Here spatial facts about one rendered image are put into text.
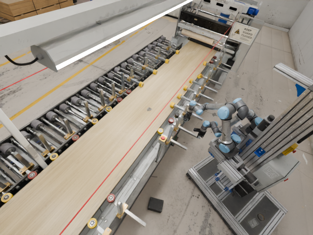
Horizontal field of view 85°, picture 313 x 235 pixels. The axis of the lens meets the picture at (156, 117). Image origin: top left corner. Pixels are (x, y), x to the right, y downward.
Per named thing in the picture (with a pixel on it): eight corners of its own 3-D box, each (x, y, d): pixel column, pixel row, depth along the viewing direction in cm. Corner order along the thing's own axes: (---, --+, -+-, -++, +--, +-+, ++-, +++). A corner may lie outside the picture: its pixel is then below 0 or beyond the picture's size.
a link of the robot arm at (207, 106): (241, 99, 172) (204, 100, 214) (234, 103, 167) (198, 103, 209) (242, 110, 175) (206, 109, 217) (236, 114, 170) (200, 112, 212)
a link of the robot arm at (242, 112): (255, 114, 186) (218, 138, 211) (249, 107, 193) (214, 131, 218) (250, 112, 179) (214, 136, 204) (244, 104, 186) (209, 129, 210)
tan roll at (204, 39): (234, 51, 389) (236, 46, 379) (233, 54, 381) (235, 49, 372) (179, 31, 424) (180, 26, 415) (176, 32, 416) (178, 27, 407)
